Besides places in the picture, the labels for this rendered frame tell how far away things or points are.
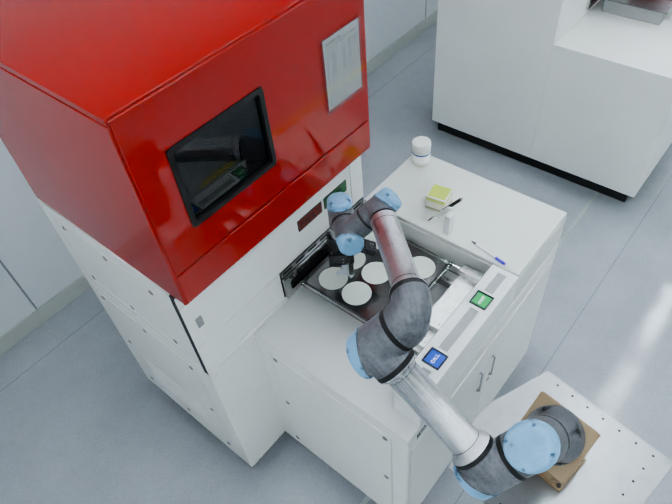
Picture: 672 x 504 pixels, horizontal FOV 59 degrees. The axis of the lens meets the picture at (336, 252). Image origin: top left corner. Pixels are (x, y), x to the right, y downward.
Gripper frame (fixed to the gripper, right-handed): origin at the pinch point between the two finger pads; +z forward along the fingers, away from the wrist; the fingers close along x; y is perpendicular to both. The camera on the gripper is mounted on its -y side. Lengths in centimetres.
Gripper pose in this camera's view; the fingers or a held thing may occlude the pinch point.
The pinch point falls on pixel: (352, 274)
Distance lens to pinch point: 200.1
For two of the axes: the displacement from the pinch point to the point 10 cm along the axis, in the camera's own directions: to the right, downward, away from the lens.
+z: 0.8, 6.7, 7.4
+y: -10.0, 0.7, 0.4
